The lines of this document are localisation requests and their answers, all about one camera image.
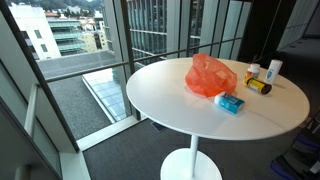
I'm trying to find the blue box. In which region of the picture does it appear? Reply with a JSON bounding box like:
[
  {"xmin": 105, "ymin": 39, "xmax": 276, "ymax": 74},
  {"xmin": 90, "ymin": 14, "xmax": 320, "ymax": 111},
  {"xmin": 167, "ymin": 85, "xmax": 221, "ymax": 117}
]
[{"xmin": 213, "ymin": 92, "xmax": 246, "ymax": 115}]

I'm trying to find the dark floor vent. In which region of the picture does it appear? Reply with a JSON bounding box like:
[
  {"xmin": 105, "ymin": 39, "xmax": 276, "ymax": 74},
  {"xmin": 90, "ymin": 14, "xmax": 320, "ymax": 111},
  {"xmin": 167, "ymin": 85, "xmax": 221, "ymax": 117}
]
[{"xmin": 151, "ymin": 121, "xmax": 167, "ymax": 133}]

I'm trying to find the orange plastic bag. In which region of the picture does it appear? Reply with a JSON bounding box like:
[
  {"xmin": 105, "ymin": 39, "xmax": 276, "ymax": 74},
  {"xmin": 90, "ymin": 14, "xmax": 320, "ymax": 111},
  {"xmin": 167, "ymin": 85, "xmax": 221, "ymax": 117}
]
[{"xmin": 184, "ymin": 53, "xmax": 238, "ymax": 99}]

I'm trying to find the dark window handrail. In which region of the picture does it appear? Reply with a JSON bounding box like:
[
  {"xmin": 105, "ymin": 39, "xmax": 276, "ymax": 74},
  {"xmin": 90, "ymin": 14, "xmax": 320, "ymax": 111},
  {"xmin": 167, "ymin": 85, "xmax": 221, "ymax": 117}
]
[{"xmin": 44, "ymin": 37, "xmax": 242, "ymax": 84}]

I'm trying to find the small white bottle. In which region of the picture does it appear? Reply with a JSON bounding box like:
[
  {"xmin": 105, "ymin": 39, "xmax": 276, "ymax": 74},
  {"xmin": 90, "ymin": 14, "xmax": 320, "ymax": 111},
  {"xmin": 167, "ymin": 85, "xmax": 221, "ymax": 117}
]
[{"xmin": 245, "ymin": 63, "xmax": 261, "ymax": 80}]

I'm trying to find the yellow bottle with black cap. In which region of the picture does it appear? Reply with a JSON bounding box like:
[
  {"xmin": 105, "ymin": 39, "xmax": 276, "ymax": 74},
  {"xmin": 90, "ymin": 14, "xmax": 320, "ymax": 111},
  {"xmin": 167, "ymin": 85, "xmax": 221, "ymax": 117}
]
[{"xmin": 243, "ymin": 76, "xmax": 273, "ymax": 96}]

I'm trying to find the white tube with blue logo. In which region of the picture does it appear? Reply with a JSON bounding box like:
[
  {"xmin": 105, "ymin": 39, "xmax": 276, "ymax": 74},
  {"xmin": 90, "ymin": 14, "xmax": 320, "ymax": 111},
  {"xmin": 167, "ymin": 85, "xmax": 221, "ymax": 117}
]
[{"xmin": 264, "ymin": 59, "xmax": 284, "ymax": 85}]

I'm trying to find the black and blue bag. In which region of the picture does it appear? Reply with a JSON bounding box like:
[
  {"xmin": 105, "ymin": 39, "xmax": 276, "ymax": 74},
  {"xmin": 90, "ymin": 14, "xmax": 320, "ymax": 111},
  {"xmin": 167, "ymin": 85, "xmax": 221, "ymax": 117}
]
[{"xmin": 269, "ymin": 112, "xmax": 320, "ymax": 180}]

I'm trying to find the white table pedestal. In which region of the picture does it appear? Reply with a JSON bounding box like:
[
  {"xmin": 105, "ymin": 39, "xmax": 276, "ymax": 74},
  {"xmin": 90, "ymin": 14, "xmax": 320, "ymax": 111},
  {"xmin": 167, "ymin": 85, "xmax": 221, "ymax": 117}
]
[{"xmin": 160, "ymin": 134, "xmax": 223, "ymax": 180}]

